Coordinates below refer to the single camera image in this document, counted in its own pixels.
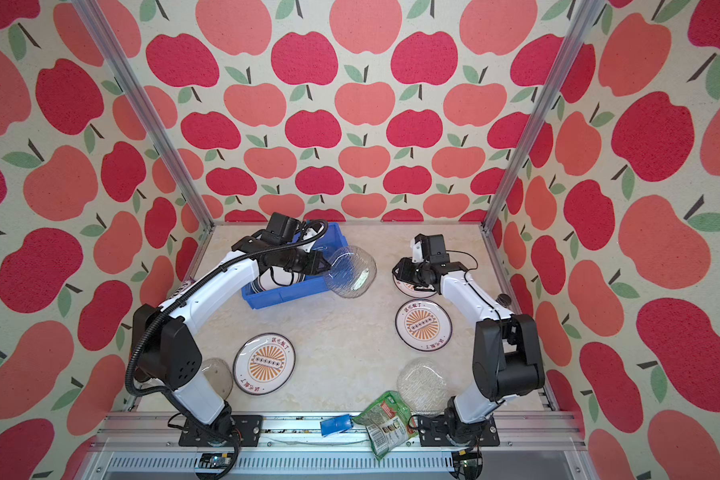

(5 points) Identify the blue plastic bin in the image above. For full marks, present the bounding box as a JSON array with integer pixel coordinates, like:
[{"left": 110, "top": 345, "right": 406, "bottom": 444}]
[{"left": 242, "top": 222, "right": 348, "bottom": 309}]

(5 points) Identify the green rimmed white plate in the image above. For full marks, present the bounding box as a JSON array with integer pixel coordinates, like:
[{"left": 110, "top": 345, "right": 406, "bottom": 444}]
[{"left": 253, "top": 266, "right": 305, "bottom": 292}]

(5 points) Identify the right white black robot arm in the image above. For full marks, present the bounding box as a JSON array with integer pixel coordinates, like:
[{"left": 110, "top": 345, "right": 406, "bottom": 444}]
[{"left": 392, "top": 257, "right": 546, "bottom": 446}]

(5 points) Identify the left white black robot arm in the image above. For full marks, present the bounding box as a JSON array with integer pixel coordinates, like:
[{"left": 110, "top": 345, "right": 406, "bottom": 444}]
[{"left": 124, "top": 228, "right": 330, "bottom": 441}]

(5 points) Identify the far right orange sunburst plate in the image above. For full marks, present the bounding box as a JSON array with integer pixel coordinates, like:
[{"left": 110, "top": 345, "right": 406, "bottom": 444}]
[{"left": 392, "top": 275, "right": 437, "bottom": 298}]

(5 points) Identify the orange sunburst plate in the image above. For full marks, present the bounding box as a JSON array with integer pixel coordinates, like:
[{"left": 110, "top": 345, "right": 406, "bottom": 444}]
[
  {"left": 392, "top": 275, "right": 437, "bottom": 298},
  {"left": 233, "top": 333, "right": 296, "bottom": 396},
  {"left": 394, "top": 299, "right": 453, "bottom": 352}
]

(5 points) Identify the near right orange sunburst plate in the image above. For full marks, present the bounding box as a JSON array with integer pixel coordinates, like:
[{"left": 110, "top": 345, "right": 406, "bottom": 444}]
[{"left": 394, "top": 299, "right": 453, "bottom": 352}]

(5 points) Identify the small dark spice jar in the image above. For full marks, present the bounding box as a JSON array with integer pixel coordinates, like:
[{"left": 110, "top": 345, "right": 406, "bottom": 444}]
[{"left": 496, "top": 293, "right": 512, "bottom": 308}]

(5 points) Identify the right clear textured glass plate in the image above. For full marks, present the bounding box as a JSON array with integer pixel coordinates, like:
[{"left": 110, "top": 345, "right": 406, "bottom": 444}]
[{"left": 397, "top": 358, "right": 451, "bottom": 416}]

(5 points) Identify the left orange sunburst plate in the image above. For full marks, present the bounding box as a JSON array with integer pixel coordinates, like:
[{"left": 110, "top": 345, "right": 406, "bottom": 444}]
[{"left": 233, "top": 333, "right": 296, "bottom": 396}]

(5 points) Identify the green snack packet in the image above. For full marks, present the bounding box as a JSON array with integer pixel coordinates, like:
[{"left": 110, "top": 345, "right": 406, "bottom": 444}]
[{"left": 352, "top": 390, "right": 415, "bottom": 461}]

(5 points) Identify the small blue packet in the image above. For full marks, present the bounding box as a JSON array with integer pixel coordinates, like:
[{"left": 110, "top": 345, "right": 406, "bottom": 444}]
[{"left": 320, "top": 414, "right": 353, "bottom": 437}]

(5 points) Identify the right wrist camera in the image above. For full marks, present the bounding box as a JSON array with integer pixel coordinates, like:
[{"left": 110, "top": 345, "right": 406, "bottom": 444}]
[{"left": 411, "top": 234, "right": 450, "bottom": 264}]

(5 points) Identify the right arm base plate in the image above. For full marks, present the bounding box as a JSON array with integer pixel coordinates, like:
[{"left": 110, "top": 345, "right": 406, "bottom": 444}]
[{"left": 408, "top": 412, "right": 500, "bottom": 449}]

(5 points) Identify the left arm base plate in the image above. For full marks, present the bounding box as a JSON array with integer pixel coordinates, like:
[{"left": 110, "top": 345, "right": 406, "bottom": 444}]
[{"left": 178, "top": 414, "right": 263, "bottom": 448}]

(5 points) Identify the right aluminium frame post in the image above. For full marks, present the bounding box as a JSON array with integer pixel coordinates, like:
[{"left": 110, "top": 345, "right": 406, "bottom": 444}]
[{"left": 482, "top": 0, "right": 604, "bottom": 232}]

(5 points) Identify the aluminium frame post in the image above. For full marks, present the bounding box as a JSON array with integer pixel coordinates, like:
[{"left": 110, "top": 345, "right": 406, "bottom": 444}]
[
  {"left": 71, "top": 0, "right": 215, "bottom": 231},
  {"left": 482, "top": 0, "right": 604, "bottom": 232}
]

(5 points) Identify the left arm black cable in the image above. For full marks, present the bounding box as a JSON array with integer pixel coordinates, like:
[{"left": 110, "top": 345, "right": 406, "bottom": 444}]
[{"left": 124, "top": 219, "right": 330, "bottom": 480}]

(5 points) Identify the aluminium front rail base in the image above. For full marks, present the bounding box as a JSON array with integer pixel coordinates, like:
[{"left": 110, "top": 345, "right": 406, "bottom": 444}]
[{"left": 71, "top": 411, "right": 598, "bottom": 479}]

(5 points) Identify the left aluminium frame post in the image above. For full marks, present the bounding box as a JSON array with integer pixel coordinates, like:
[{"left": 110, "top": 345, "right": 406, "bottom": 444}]
[{"left": 71, "top": 0, "right": 215, "bottom": 231}]

